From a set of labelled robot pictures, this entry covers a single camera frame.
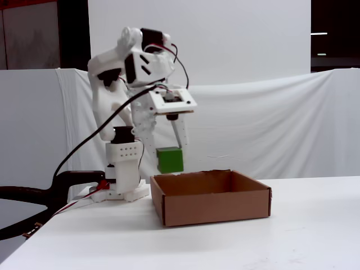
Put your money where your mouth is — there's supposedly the brown cabinet door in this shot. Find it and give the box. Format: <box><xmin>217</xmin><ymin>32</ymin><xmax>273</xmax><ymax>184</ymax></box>
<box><xmin>0</xmin><ymin>0</ymin><xmax>61</xmax><ymax>70</ymax></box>

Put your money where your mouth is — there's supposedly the red black arm servo cable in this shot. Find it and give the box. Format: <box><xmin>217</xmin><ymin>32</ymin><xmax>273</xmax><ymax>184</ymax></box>
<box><xmin>143</xmin><ymin>43</ymin><xmax>190</xmax><ymax>88</ymax></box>

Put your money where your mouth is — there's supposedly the white backdrop panel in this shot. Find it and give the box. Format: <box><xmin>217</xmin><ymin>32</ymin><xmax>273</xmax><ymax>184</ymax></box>
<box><xmin>88</xmin><ymin>0</ymin><xmax>312</xmax><ymax>87</ymax></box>

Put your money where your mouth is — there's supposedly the green cube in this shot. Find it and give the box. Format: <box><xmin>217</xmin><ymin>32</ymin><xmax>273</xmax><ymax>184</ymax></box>
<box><xmin>155</xmin><ymin>146</ymin><xmax>185</xmax><ymax>174</ymax></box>

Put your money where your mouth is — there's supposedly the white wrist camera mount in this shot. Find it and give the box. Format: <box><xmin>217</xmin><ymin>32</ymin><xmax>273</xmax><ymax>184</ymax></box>
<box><xmin>147</xmin><ymin>87</ymin><xmax>198</xmax><ymax>116</ymax></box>

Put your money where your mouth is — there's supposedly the thick black cable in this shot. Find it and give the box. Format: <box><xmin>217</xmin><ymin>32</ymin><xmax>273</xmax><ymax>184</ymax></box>
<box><xmin>51</xmin><ymin>78</ymin><xmax>169</xmax><ymax>195</ymax></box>

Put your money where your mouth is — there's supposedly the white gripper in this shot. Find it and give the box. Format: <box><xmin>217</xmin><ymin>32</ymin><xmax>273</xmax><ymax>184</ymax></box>
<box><xmin>130</xmin><ymin>91</ymin><xmax>189</xmax><ymax>159</ymax></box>

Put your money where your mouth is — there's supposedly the red white black base cable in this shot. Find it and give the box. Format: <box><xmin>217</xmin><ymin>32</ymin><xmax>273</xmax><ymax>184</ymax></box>
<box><xmin>51</xmin><ymin>179</ymin><xmax>111</xmax><ymax>218</ymax></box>

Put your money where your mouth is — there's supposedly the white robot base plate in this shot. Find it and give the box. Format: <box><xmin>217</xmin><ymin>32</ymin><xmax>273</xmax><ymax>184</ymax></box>
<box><xmin>89</xmin><ymin>179</ymin><xmax>150</xmax><ymax>204</ymax></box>

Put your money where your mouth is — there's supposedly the brown cardboard box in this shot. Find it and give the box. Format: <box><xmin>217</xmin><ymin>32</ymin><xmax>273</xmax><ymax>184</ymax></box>
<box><xmin>150</xmin><ymin>169</ymin><xmax>273</xmax><ymax>227</ymax></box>

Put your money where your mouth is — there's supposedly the white draped cloth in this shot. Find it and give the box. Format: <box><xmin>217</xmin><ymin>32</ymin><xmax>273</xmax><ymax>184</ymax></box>
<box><xmin>55</xmin><ymin>67</ymin><xmax>360</xmax><ymax>181</ymax></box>

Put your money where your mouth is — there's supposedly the white side partition board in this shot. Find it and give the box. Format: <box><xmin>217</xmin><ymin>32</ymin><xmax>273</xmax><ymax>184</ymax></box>
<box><xmin>0</xmin><ymin>69</ymin><xmax>71</xmax><ymax>190</ymax></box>

